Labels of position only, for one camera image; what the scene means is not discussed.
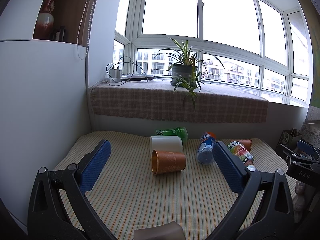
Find white plastic cup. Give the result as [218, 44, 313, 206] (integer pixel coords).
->
[150, 135, 183, 154]

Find striped table cloth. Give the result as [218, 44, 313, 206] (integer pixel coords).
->
[55, 131, 296, 239]

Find blue orange drink bottle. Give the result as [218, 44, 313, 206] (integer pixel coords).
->
[197, 132, 216, 165]

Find black white charger cables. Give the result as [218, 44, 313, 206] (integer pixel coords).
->
[105, 56, 150, 84]

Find white charger plug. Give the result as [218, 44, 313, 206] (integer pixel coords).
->
[109, 66, 122, 82]

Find beaded blind cord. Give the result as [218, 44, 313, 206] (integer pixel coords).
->
[75, 0, 102, 61]

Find flat dark round device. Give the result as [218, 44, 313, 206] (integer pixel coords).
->
[120, 74, 156, 82]

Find small dark shelf object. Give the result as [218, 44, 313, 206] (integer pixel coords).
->
[50, 25, 66, 42]

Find grapefruit juice bottle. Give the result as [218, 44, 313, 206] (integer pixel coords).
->
[227, 140, 254, 166]

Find green printed box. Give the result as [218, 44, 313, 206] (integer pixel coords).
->
[278, 128, 302, 148]

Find orange paper cup far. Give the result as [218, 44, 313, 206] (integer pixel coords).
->
[230, 139, 252, 152]

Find plaid windowsill cloth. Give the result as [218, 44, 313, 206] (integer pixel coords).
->
[90, 81, 268, 123]

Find orange paper cup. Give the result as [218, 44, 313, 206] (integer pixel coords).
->
[151, 150, 186, 175]
[230, 139, 252, 152]

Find red white ceramic vase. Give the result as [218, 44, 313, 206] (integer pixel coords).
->
[33, 0, 56, 40]

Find green tea bottle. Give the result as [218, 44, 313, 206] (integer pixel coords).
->
[156, 127, 188, 143]

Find white lace cloth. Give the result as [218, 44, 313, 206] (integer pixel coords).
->
[301, 105, 320, 147]

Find potted spider plant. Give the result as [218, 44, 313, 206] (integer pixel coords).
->
[154, 37, 226, 110]

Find orange paper cup near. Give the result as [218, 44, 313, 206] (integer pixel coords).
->
[151, 150, 186, 175]

